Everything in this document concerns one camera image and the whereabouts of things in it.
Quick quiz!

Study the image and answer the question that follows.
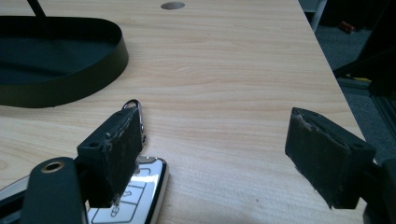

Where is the black oval metal tray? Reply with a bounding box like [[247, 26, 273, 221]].
[[0, 15, 130, 109]]

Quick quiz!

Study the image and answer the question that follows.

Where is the silver key ring clip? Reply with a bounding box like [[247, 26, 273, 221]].
[[121, 98, 148, 145]]

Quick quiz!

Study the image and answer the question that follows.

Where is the grey round table hole cover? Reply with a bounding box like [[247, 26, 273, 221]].
[[160, 1, 186, 10]]

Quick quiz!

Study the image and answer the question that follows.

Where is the small red object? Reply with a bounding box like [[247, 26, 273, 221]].
[[338, 21, 356, 35]]

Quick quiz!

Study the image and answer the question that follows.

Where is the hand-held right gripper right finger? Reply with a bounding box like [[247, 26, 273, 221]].
[[284, 106, 377, 210]]

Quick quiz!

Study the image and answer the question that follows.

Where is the white metal post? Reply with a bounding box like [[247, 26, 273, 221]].
[[309, 0, 329, 33]]

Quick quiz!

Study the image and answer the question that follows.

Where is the black metal frame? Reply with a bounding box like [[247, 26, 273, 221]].
[[332, 0, 396, 142]]

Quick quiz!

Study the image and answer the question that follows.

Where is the white and silver car key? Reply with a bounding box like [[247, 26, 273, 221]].
[[0, 155, 170, 224]]

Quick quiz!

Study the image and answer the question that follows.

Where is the black thin rod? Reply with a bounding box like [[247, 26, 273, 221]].
[[26, 0, 47, 18]]

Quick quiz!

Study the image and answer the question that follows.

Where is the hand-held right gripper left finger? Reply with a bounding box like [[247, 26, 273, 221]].
[[76, 106, 144, 209]]

